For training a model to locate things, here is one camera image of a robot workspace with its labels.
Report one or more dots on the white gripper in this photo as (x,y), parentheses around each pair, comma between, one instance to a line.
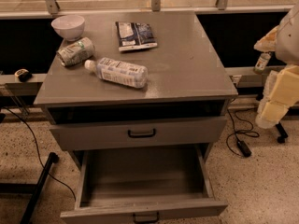
(289,39)

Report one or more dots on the grey drawer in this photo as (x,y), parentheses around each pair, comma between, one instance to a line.
(142,133)
(143,185)

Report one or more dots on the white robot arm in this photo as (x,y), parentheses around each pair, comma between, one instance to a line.
(287,46)

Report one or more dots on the grey drawer cabinet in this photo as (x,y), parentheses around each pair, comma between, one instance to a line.
(186,77)

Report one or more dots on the grey top drawer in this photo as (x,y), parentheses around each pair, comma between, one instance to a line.
(142,133)

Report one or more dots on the small green bottle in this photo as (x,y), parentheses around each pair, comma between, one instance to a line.
(262,62)

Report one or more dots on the blue white snack bag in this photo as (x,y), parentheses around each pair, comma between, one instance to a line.
(134,36)

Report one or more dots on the clear plastic water bottle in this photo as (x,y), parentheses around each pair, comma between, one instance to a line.
(124,73)

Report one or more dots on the crushed green white can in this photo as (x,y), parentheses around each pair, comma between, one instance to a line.
(76,52)

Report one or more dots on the white bowl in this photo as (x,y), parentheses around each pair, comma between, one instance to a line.
(69,27)

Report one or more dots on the black yellow tape measure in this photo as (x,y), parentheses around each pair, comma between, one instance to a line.
(23,75)

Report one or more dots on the black stand leg left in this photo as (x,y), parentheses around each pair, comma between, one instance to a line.
(33,189)

